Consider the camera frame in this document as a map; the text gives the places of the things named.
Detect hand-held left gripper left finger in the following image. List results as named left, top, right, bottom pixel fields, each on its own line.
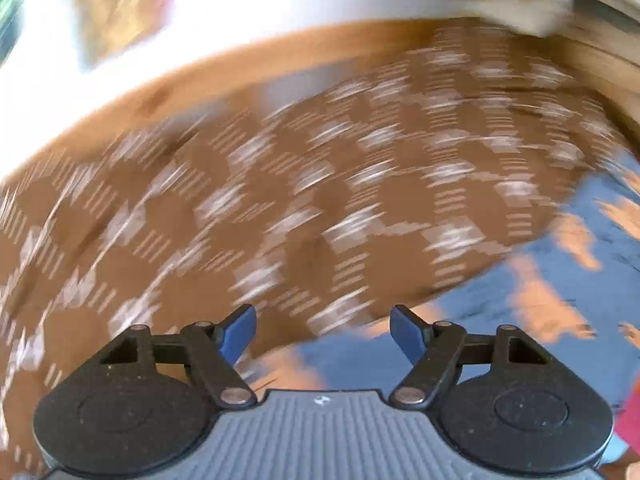
left=100, top=304, right=258, bottom=407

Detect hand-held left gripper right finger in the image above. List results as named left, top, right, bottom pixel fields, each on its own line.
left=388, top=304, right=549, bottom=409

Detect blue pants with orange print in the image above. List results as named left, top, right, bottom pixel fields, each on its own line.
left=240, top=157, right=640, bottom=411

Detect brown patterned blanket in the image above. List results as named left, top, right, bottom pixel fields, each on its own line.
left=0, top=17, right=632, bottom=467

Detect swirly sea wall poster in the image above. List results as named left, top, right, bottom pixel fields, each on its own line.
left=67, top=0, right=190, bottom=67

